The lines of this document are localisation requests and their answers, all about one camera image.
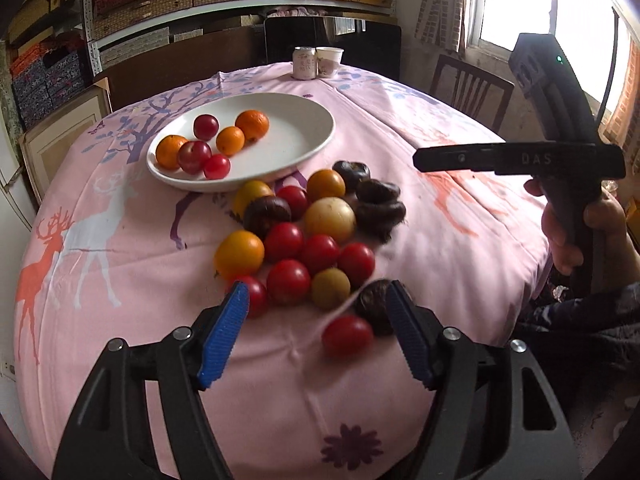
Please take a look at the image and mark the dark wooden chair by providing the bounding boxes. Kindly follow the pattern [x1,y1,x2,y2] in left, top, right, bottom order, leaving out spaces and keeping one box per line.
[430,54,516,133]

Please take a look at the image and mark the white paper cup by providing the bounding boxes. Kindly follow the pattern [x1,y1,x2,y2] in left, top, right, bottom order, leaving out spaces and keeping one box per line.
[316,47,345,79]

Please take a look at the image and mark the brick patterned curtain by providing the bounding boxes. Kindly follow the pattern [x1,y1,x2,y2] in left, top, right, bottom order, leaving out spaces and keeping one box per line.
[414,0,488,53]

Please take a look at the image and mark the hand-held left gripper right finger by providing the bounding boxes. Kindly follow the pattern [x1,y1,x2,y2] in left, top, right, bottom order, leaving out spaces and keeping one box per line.
[385,280,583,480]

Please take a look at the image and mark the blue patterned storage boxes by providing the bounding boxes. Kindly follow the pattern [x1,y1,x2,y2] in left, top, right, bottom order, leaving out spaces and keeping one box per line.
[10,50,93,128]

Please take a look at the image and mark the orange patterned boxes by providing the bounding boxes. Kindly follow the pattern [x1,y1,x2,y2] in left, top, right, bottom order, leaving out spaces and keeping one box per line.
[10,42,51,76]

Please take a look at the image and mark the white oval plate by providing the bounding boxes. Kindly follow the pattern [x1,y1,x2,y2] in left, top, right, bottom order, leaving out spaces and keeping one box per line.
[146,92,336,193]

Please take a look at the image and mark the yellow round fruit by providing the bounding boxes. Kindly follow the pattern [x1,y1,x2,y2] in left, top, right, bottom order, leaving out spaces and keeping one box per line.
[303,197,357,244]

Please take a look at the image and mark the bright window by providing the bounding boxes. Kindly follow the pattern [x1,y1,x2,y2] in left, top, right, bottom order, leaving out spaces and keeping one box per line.
[467,0,640,101]

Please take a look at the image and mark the small red plum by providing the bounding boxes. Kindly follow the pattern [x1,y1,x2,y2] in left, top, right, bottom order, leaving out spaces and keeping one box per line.
[203,154,232,181]

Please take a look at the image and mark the white metal shelf rack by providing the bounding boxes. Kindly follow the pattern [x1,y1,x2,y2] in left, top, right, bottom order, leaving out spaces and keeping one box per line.
[80,0,401,76]

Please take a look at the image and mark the brown wooden board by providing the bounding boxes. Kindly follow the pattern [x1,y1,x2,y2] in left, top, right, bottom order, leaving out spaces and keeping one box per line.
[92,30,266,111]

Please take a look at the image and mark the person's right forearm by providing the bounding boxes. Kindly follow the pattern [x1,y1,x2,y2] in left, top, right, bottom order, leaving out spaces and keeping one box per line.
[515,247,640,356]

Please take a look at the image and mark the pink printed tablecloth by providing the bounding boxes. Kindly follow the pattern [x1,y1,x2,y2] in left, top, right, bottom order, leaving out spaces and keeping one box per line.
[14,62,553,480]

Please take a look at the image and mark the tan longan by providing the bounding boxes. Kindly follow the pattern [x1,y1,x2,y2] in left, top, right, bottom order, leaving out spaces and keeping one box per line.
[310,267,351,310]

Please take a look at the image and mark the small mandarin orange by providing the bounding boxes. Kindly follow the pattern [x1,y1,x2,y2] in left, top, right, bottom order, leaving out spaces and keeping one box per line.
[215,126,246,157]

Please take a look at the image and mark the black glossy panel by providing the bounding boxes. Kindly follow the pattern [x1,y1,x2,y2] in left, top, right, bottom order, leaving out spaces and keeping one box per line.
[263,16,402,81]

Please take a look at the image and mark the yellow cardboard boxes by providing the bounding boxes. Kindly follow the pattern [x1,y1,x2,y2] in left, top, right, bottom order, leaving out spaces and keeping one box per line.
[7,0,83,46]

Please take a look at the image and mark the white beverage can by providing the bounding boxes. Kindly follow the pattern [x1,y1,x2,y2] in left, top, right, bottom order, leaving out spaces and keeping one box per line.
[292,46,319,81]

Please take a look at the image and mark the pale flat boxes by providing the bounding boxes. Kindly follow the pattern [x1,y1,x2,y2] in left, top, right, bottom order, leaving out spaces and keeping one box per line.
[100,27,203,68]

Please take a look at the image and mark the person's right hand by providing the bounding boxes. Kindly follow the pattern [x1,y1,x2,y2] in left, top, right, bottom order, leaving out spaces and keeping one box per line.
[524,179,632,277]

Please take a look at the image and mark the beige framed panel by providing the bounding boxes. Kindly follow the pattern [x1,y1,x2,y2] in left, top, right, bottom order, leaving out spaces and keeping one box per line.
[19,80,113,206]

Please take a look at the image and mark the dark red plum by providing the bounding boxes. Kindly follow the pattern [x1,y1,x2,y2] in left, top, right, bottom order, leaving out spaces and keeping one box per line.
[177,140,213,175]
[193,114,220,141]

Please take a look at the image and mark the large mandarin orange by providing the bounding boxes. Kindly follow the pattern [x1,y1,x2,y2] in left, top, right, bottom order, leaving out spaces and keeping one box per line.
[155,134,188,171]

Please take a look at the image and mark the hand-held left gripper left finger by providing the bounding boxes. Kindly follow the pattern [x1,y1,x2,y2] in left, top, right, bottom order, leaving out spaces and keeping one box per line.
[52,280,251,480]

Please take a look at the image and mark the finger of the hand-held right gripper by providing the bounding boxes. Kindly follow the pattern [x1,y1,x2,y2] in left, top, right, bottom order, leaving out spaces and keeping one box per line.
[413,143,497,174]

